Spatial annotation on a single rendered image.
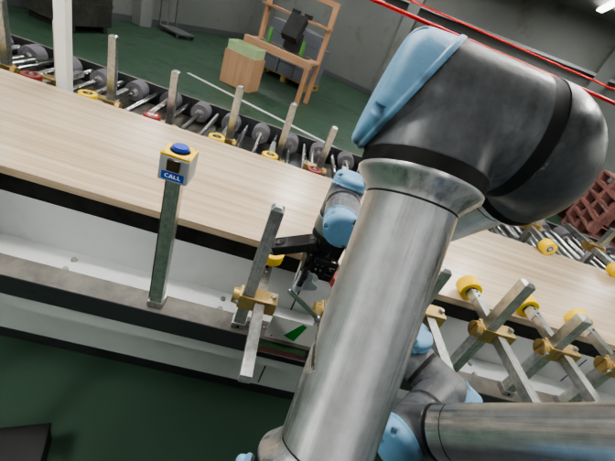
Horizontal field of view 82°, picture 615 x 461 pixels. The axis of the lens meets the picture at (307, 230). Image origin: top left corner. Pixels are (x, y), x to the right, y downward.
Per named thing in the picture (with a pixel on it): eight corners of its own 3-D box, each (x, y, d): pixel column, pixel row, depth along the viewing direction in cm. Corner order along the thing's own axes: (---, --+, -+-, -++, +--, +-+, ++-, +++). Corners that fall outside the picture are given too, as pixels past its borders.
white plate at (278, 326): (339, 355, 117) (351, 336, 112) (264, 337, 113) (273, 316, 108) (339, 354, 117) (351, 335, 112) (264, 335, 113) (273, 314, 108)
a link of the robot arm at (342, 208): (386, 230, 65) (383, 203, 74) (329, 209, 64) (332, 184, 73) (368, 262, 69) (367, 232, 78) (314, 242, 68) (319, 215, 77)
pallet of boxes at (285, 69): (259, 70, 775) (273, 16, 718) (275, 70, 836) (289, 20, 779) (304, 91, 752) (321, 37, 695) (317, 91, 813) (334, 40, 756)
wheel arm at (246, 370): (249, 386, 87) (253, 376, 85) (235, 383, 87) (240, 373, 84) (269, 273, 124) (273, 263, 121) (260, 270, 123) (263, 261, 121)
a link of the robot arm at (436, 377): (441, 453, 58) (390, 397, 63) (467, 416, 65) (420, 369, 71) (469, 429, 54) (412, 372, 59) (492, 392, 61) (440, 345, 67)
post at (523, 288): (447, 382, 125) (538, 287, 100) (438, 380, 124) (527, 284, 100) (445, 374, 128) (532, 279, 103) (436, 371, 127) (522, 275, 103)
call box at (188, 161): (186, 189, 84) (190, 160, 80) (156, 180, 83) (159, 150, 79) (194, 177, 90) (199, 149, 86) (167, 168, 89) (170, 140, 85)
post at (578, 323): (498, 406, 132) (594, 322, 107) (490, 403, 131) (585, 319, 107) (494, 397, 135) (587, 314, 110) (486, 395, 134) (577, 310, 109)
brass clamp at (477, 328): (508, 350, 113) (518, 340, 110) (471, 340, 111) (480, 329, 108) (500, 335, 118) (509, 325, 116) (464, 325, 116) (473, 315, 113)
